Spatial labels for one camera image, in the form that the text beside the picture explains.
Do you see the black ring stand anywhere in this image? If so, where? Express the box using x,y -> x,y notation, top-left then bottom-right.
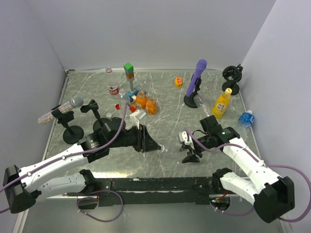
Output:
222,64 -> 243,96

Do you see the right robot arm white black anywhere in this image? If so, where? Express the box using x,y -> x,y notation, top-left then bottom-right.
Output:
178,116 -> 295,223

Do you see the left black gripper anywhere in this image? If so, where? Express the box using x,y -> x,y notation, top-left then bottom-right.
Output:
109,124 -> 161,152

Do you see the yellow juice bottle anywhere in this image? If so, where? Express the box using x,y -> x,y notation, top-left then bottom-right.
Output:
212,88 -> 232,118

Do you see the red label water bottle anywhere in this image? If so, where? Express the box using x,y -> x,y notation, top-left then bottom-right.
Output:
105,67 -> 119,95

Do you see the colourful block tower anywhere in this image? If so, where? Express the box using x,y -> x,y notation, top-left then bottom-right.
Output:
123,63 -> 146,102

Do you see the small clear bottle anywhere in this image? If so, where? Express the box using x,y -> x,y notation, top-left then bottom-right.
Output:
119,88 -> 130,102

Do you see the yellow orange toy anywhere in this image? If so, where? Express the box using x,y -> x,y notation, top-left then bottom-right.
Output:
174,77 -> 183,88

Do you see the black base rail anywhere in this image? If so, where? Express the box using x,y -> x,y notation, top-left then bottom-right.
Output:
67,176 -> 234,207

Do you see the purple microphone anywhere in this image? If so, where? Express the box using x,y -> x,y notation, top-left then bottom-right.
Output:
186,59 -> 207,97

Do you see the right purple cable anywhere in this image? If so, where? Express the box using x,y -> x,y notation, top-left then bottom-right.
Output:
184,128 -> 311,223

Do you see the clear plastic bottle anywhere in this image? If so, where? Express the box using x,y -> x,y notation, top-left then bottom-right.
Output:
193,94 -> 211,117

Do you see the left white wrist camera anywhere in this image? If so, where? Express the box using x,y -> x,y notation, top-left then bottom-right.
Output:
130,109 -> 147,127

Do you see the silver glitter microphone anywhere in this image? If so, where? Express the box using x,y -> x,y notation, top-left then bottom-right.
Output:
37,96 -> 84,125

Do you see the black stand holding microphone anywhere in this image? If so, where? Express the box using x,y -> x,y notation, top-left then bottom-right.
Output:
51,105 -> 84,145

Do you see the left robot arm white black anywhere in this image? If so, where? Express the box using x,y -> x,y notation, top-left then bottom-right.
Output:
1,117 -> 164,214

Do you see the black microphone stand centre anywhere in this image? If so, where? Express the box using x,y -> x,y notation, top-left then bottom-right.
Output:
183,77 -> 202,108

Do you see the empty black microphone stand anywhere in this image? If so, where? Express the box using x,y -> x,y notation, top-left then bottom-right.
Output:
80,100 -> 112,134

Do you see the short orange bottle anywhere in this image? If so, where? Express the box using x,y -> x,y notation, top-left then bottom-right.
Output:
146,97 -> 157,115

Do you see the blue label water bottle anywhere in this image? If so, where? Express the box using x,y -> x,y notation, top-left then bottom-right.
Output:
238,110 -> 255,128

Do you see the purple cable loop below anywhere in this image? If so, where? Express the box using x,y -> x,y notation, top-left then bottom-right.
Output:
76,189 -> 127,223

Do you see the tall orange bottle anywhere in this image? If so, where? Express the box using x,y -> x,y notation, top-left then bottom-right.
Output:
136,91 -> 147,109

